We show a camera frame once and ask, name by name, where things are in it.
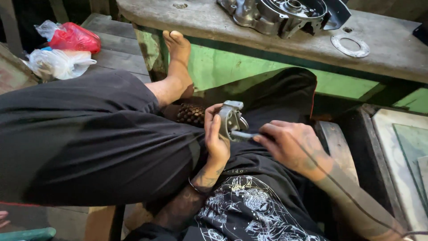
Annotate person's right hand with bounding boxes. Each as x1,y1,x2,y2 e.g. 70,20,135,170
253,120,335,183

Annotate green wooden workbench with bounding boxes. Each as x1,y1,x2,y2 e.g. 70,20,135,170
115,0,428,115

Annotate red plastic bag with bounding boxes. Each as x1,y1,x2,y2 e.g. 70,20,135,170
49,22,102,54

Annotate person's bare left leg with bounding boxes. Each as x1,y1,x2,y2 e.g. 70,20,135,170
144,30,195,108

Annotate dark-handled metal scraper tool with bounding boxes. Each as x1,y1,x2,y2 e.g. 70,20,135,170
230,130,268,141

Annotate flat metal ring gasket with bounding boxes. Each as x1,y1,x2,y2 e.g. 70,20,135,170
331,33,370,58

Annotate thin metal wrist bangle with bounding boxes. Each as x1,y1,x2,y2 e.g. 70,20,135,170
188,177,209,195

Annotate teal plastic object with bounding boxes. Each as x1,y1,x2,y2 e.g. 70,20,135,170
0,227,57,241

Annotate black object on workbench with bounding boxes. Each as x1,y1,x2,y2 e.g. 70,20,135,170
412,23,428,47

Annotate clear plastic bag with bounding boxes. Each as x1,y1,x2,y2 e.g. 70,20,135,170
34,20,64,41

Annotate glass pane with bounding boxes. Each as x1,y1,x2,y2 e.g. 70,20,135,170
393,123,428,215

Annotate thin black cable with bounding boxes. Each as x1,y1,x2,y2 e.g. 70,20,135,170
288,132,428,236

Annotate silver engine crankcase cover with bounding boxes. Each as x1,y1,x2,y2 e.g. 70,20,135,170
217,0,352,39

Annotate grey metal engine part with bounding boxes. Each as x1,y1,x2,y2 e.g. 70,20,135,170
219,100,250,142

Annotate brown roller chain bundle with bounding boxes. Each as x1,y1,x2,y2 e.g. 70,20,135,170
176,103,206,128

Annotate person's black printed t-shirt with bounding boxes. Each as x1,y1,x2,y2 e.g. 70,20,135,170
124,134,330,241

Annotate white plastic bag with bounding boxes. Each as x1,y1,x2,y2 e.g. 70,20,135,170
23,49,97,81

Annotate white framed board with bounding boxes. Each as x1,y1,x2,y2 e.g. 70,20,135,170
370,108,428,240

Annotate person's left hand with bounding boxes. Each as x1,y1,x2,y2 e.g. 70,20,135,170
204,103,231,168

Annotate person's black shorts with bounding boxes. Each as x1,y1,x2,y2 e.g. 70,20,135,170
0,67,317,207

